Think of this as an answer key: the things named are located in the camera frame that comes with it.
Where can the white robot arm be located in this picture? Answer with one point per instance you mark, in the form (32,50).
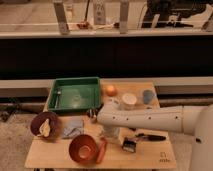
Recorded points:
(191,120)

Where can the green plastic tray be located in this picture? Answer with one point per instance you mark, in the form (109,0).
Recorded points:
(77,94)

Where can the metal spoon in tray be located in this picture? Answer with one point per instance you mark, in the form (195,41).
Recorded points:
(57,98)

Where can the orange fruit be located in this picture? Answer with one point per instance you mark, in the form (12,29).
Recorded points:
(110,90)

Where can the white paper cup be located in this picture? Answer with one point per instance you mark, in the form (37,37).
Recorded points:
(129,101)

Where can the blue grey cup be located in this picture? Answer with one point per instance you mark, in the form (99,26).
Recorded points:
(148,95)

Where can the grey blue cloth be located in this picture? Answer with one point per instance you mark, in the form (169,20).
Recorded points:
(73,128)

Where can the wooden folding table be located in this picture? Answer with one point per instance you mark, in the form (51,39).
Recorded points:
(54,153)

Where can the orange bowl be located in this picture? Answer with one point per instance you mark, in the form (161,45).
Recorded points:
(83,149)

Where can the cream banana piece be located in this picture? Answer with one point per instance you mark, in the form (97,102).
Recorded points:
(44,129)

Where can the dark red bowl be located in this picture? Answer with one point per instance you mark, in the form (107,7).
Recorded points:
(54,122)

